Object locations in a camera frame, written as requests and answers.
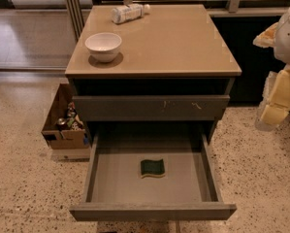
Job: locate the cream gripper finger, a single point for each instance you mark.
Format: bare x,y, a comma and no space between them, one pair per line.
266,38
277,106

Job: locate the open grey middle drawer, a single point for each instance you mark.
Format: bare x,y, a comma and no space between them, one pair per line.
115,191

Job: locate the brown cardboard box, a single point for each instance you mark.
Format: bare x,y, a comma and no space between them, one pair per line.
74,137

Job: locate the metal can in box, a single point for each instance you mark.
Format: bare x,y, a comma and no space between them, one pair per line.
62,123

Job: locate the white plastic bottle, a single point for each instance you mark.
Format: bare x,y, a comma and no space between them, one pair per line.
129,12

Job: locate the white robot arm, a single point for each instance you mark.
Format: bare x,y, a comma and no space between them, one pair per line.
282,53

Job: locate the green yellow sponge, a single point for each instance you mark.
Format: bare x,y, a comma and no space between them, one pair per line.
152,168

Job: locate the white ceramic bowl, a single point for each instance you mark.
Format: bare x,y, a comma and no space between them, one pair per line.
104,47

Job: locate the closed grey top drawer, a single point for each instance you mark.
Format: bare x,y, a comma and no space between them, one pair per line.
151,107

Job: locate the tan top drawer cabinet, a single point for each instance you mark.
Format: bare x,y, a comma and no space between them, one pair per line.
175,50

